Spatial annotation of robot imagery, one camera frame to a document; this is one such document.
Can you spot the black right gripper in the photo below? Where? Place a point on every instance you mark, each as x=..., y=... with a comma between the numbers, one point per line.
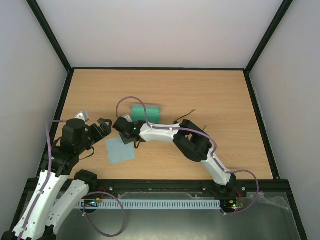
x=124, y=136

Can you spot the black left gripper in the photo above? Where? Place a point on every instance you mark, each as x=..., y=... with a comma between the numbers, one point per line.
x=100, y=135

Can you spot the grey felt glasses case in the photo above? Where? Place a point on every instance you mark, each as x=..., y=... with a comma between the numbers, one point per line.
x=153, y=112

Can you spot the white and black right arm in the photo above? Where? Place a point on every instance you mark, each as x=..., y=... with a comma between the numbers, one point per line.
x=192, y=142

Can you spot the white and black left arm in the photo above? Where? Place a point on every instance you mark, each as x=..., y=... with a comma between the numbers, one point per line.
x=45, y=213

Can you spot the black round sunglasses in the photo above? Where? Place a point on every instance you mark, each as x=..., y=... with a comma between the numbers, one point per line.
x=182, y=117

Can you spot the light blue cleaning cloth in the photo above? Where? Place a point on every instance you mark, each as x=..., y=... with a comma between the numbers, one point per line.
x=118, y=152

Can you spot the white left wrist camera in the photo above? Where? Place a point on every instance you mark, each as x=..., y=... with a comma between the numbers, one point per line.
x=82, y=115

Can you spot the light blue slotted cable duct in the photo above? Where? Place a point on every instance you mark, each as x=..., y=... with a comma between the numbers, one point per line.
x=151, y=204

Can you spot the black enclosure frame post left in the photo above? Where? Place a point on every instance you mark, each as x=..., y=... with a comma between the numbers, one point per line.
x=39, y=15

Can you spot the black enclosure frame post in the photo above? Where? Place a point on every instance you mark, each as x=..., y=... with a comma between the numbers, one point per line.
x=278, y=17
x=39, y=15

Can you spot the black enclosure frame post right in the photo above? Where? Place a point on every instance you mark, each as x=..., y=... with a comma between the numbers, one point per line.
x=278, y=17

